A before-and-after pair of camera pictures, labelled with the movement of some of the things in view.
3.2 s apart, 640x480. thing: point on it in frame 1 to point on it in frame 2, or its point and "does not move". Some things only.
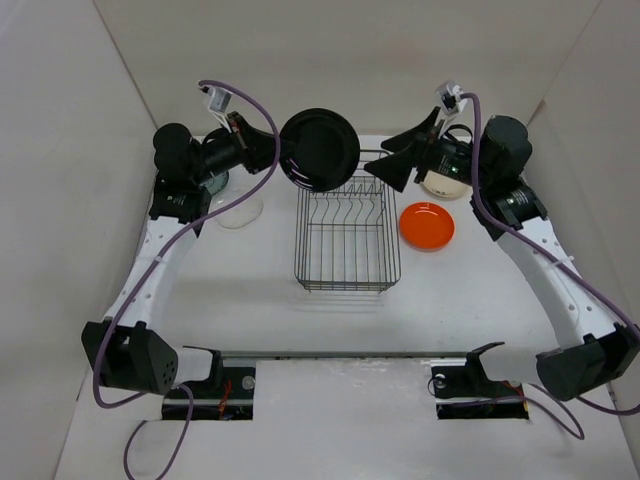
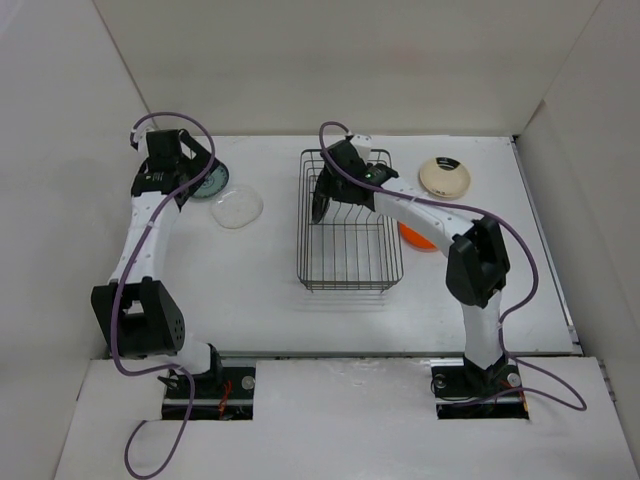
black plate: [319, 150] to [322, 197]
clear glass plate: [241, 213] does not move
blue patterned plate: [216, 184] does not move
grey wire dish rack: [348, 240] does not move
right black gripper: [396, 169] to [335, 192]
